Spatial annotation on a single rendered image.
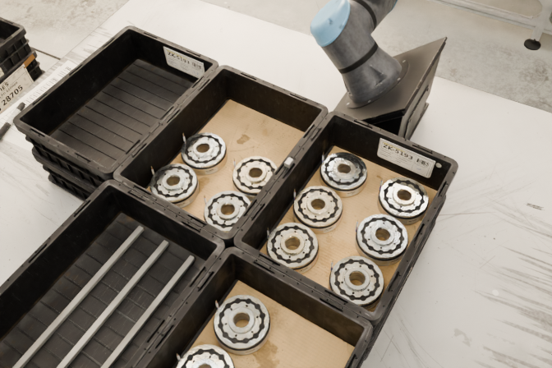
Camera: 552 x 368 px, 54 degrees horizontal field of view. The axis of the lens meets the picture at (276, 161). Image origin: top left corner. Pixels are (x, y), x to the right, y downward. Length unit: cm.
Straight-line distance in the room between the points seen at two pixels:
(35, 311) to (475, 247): 94
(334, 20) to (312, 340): 71
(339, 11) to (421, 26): 172
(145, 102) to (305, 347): 74
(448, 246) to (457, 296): 12
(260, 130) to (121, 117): 35
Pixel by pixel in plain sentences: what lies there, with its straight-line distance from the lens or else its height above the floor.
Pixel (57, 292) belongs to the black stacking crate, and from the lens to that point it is 117.
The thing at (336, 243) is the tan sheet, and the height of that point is 83.
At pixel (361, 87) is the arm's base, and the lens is 136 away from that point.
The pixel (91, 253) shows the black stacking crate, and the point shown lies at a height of 83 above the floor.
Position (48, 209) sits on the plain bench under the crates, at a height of 70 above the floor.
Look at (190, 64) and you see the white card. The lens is 140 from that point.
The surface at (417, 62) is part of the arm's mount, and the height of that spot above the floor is 91.
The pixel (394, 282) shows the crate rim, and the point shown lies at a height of 93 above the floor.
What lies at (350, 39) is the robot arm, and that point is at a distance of 133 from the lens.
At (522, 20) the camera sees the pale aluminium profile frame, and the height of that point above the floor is 14.
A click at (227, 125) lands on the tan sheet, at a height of 83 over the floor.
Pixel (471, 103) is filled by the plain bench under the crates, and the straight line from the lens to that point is 162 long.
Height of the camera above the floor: 181
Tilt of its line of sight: 52 degrees down
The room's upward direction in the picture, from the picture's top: 2 degrees counter-clockwise
